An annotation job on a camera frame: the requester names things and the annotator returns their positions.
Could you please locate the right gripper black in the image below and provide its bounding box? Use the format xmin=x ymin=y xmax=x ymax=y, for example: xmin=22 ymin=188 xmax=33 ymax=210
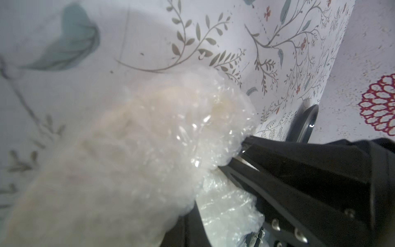
xmin=221 ymin=136 xmax=395 ymax=247

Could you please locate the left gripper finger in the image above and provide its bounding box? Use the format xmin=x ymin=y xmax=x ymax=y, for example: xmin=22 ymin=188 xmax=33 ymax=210
xmin=160 ymin=202 xmax=211 ymax=247

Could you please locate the floral table mat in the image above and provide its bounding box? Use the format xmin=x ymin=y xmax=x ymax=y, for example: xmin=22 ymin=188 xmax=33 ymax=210
xmin=1 ymin=1 xmax=354 ymax=236

